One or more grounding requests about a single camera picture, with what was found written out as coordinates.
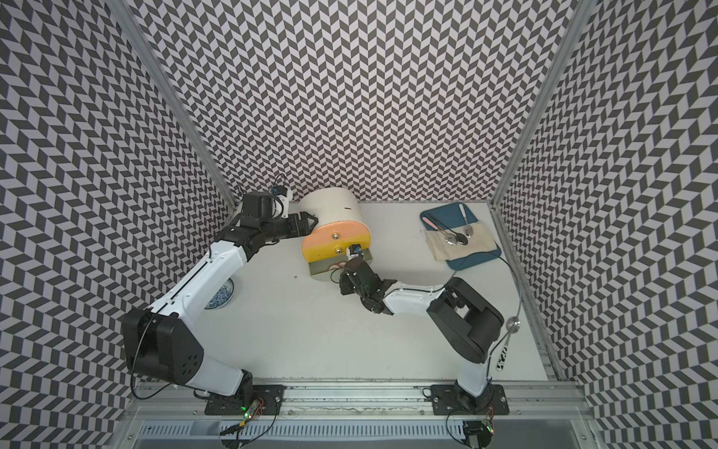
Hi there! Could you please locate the orange top drawer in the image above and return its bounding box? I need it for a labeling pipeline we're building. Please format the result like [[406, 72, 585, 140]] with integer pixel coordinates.
[[302, 221, 371, 250]]

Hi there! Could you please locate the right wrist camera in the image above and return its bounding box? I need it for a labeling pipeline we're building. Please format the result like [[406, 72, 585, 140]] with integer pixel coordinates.
[[347, 243, 364, 260]]

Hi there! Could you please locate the white handled spoon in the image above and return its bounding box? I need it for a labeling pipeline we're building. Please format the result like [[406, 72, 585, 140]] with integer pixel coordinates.
[[459, 203, 474, 239]]

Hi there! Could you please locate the beige folded cloth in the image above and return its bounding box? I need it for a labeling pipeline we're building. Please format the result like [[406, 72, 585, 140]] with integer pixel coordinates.
[[426, 222, 498, 262]]

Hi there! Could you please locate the red tape roll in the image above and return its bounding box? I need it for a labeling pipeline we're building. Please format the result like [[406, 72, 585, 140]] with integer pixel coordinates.
[[326, 261, 346, 272]]

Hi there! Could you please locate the pink handled spoon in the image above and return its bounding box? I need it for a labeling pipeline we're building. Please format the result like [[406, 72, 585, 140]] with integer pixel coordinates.
[[422, 216, 458, 246]]

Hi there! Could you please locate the white round drawer cabinet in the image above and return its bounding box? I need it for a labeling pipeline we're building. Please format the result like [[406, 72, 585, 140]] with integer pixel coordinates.
[[299, 186, 372, 282]]

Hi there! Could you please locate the blue patterned bowl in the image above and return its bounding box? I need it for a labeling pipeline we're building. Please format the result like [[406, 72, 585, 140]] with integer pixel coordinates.
[[205, 279, 235, 311]]

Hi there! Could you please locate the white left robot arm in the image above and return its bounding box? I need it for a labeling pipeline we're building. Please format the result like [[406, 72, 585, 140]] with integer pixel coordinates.
[[121, 185, 318, 397]]

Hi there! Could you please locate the yellow drawer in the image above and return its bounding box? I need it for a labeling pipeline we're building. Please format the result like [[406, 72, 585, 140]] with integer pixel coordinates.
[[301, 239, 370, 263]]

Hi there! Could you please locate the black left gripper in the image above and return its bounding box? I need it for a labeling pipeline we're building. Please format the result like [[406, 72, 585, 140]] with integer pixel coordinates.
[[262, 211, 319, 242]]

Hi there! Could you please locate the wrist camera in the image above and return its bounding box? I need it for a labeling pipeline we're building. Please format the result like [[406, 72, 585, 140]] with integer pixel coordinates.
[[270, 185, 293, 218], [347, 243, 364, 260]]

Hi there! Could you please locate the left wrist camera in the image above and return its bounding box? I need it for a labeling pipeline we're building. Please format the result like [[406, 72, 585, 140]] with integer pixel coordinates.
[[270, 185, 293, 218]]

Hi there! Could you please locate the black handled spoon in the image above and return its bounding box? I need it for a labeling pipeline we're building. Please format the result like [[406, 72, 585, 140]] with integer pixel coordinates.
[[426, 214, 469, 245]]

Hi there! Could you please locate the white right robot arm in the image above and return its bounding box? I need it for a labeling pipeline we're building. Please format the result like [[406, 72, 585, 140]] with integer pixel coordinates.
[[340, 256, 505, 398]]

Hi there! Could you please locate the grey bottom drawer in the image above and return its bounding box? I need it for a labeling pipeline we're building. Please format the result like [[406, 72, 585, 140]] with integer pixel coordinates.
[[308, 254, 351, 282]]

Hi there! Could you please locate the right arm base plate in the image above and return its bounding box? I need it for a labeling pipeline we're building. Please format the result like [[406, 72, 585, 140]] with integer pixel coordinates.
[[427, 384, 510, 416]]

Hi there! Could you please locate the aluminium front rail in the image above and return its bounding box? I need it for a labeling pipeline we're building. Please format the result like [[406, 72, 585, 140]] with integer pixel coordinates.
[[121, 380, 594, 423]]

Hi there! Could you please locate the teal tray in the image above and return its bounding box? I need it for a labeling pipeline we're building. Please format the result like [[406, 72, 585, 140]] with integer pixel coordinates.
[[419, 202, 502, 271]]

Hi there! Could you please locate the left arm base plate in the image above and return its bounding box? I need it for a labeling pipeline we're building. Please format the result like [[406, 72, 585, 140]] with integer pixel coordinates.
[[205, 384, 286, 417]]

